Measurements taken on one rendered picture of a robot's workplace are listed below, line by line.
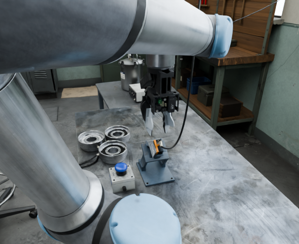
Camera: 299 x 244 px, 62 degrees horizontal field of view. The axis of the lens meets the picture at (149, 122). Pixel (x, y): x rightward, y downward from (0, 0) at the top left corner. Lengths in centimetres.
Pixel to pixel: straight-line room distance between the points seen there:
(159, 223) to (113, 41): 32
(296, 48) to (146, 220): 211
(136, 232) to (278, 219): 49
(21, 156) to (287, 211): 72
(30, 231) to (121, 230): 150
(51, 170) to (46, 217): 13
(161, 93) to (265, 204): 45
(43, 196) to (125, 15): 28
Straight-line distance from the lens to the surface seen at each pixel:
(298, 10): 242
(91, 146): 98
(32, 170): 34
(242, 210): 80
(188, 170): 90
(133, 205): 45
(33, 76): 369
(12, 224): 198
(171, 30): 28
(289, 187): 229
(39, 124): 32
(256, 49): 255
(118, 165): 79
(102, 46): 18
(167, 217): 44
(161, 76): 62
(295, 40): 239
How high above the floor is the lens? 135
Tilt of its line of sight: 28 degrees down
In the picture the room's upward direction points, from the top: straight up
